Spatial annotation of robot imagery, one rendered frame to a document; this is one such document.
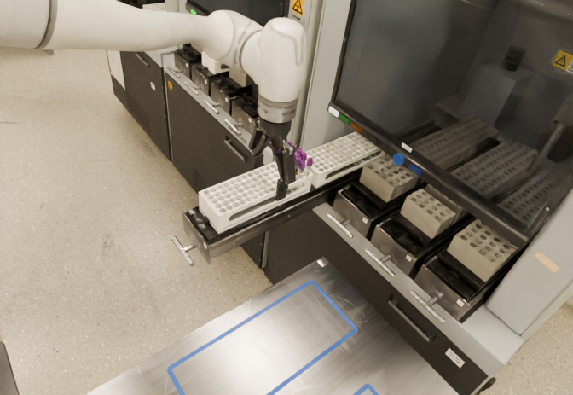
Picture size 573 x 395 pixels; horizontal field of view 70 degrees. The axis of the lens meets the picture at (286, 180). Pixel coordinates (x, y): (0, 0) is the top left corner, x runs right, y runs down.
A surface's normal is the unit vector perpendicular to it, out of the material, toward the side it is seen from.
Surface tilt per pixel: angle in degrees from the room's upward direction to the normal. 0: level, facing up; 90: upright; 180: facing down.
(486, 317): 0
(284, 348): 0
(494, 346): 0
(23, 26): 104
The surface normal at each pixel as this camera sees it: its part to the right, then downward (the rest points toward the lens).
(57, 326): 0.11, -0.75
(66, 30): 0.71, 0.65
